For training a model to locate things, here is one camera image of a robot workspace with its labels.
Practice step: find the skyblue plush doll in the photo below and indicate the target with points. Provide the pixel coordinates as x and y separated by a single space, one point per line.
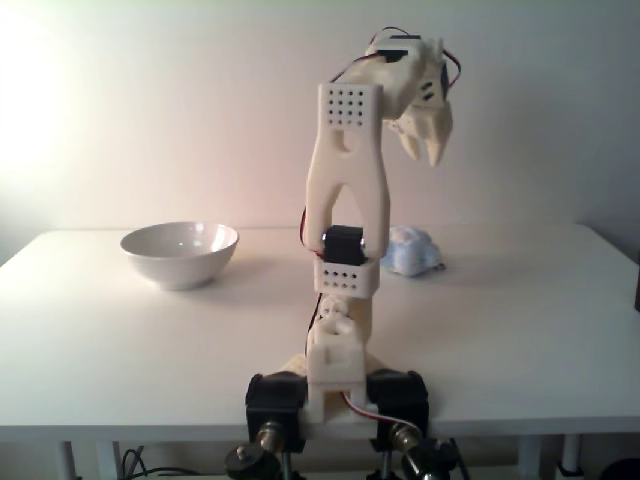
412 252

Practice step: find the white ceramic bowl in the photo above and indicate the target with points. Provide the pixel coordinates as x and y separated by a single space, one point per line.
177 262

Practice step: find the black table clamp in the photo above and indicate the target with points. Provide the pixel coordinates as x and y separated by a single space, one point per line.
275 400
400 395

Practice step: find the white table leg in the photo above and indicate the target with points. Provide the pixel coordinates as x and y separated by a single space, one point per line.
107 460
530 460

